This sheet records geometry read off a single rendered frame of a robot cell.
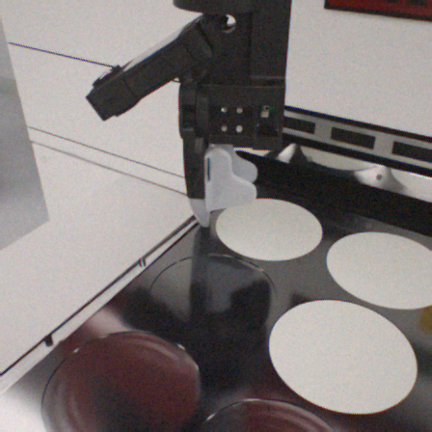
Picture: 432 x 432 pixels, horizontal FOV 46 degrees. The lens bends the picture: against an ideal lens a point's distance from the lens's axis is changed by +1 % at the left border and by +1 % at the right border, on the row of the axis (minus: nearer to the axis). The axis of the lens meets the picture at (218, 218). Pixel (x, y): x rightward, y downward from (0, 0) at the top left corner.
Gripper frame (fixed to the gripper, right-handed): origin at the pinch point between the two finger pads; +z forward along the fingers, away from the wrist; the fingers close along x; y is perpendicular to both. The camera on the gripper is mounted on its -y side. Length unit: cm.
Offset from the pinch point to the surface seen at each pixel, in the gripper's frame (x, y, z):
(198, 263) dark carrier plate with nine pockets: -5.9, 0.7, 1.4
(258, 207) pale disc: 3.3, 5.8, 1.2
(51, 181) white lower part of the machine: 30.9, -28.5, 15.9
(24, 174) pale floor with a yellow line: 162, -103, 91
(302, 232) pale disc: -0.6, 9.9, 1.2
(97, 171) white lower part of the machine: 25.6, -18.5, 10.5
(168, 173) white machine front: 19.6, -6.5, 6.9
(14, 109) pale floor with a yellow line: 238, -141, 92
